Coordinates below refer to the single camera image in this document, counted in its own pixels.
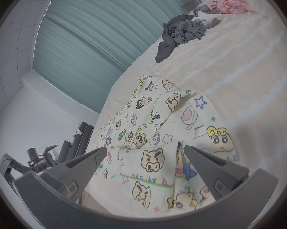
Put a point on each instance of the pink garment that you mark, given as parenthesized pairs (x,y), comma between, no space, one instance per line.
(232,3)

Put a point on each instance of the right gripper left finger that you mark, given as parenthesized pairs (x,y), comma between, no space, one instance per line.
(74,175)

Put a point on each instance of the grey bedside table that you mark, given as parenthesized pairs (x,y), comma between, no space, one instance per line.
(190,1)

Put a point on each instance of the white cloth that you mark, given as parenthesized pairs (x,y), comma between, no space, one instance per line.
(77,132)

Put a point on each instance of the black garment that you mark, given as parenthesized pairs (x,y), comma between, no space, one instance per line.
(166,48)

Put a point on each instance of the black chest of drawers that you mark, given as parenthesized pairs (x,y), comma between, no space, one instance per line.
(79,142)

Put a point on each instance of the bed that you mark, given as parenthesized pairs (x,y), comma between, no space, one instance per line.
(241,68)

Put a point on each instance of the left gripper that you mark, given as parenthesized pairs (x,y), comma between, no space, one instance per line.
(41,166)

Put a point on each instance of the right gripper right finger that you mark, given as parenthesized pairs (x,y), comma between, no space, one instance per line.
(220,175)

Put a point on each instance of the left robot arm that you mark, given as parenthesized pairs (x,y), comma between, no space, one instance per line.
(16,164)

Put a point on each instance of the blue-green curtain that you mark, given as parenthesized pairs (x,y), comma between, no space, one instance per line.
(110,13)
(74,68)

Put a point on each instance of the light grey garment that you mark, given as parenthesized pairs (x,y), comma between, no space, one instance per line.
(211,15)

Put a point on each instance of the white printed pyjama top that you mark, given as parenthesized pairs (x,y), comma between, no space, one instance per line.
(157,127)

